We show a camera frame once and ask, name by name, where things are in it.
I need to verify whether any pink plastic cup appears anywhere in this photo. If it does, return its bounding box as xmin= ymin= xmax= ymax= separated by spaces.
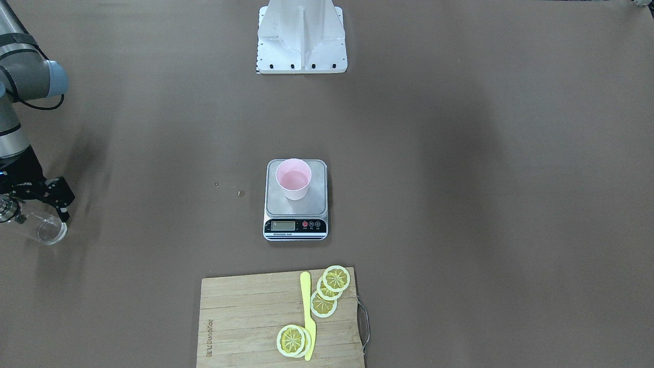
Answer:
xmin=275 ymin=158 xmax=312 ymax=200

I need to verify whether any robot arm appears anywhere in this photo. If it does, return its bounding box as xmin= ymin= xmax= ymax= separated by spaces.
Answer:
xmin=1 ymin=1 xmax=75 ymax=223

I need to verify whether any yellow plastic knife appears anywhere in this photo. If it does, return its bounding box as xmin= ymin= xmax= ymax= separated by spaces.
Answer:
xmin=300 ymin=271 xmax=317 ymax=361

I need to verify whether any lemon slice single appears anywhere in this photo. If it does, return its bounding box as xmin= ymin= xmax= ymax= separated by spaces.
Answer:
xmin=276 ymin=324 xmax=313 ymax=358

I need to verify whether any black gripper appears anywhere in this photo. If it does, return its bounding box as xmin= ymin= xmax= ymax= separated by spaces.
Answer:
xmin=1 ymin=147 xmax=76 ymax=223

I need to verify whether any wooden cutting board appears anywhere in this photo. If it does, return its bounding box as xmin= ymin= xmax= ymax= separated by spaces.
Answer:
xmin=196 ymin=266 xmax=366 ymax=367

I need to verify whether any clear glass sauce bottle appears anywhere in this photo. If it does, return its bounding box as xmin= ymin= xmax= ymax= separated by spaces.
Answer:
xmin=1 ymin=195 xmax=67 ymax=245

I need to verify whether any silver kitchen scale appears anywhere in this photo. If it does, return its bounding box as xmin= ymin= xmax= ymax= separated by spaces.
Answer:
xmin=262 ymin=159 xmax=330 ymax=241

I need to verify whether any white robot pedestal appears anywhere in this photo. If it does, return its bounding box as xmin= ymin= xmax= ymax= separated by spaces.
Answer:
xmin=255 ymin=1 xmax=348 ymax=74

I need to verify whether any lemon slice stack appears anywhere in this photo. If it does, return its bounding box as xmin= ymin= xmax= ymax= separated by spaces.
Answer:
xmin=309 ymin=265 xmax=352 ymax=318

